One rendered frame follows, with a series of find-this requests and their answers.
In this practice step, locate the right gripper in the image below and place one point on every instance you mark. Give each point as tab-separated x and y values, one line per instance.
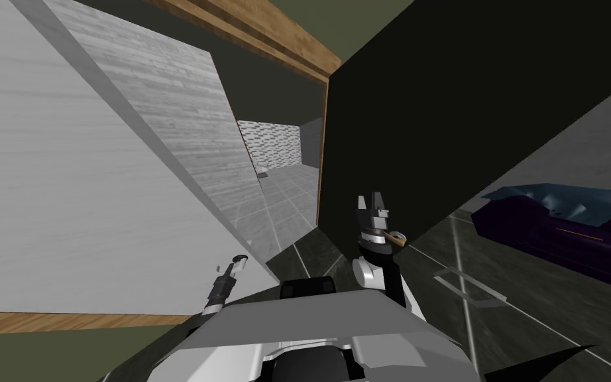
373	219

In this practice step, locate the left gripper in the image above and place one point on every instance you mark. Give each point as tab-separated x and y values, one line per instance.
237	263

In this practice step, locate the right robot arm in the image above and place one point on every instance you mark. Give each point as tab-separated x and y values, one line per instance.
369	273

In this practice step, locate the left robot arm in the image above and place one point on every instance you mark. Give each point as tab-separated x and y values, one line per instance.
220	291

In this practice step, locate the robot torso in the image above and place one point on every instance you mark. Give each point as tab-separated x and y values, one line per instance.
311	318

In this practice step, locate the dark door leaf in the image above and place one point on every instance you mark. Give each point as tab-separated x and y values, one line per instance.
470	132

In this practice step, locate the purple sofa with blue cushion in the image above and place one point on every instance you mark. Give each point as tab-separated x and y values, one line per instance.
539	233

